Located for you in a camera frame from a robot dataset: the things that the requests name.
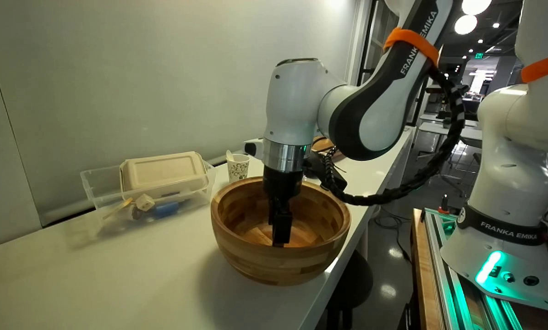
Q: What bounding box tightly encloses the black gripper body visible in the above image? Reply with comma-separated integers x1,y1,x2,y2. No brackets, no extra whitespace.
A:
263,167,302,215

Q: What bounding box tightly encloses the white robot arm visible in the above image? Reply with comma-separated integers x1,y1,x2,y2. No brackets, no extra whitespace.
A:
263,0,548,310

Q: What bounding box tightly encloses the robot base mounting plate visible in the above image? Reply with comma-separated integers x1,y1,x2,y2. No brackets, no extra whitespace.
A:
421,210,548,330

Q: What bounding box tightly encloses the wooden bowl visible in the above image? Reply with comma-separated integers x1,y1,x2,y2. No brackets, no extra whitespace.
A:
210,178,350,287

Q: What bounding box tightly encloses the patterned paper cup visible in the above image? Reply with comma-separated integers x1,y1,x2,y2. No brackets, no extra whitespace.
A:
225,153,249,182

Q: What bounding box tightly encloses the beige box in container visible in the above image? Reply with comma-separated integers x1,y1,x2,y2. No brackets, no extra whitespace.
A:
119,153,207,195

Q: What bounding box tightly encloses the clear plastic container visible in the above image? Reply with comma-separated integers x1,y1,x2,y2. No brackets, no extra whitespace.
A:
80,162,212,239

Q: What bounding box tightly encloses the wooden cart top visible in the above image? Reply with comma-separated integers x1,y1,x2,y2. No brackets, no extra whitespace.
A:
412,210,445,330

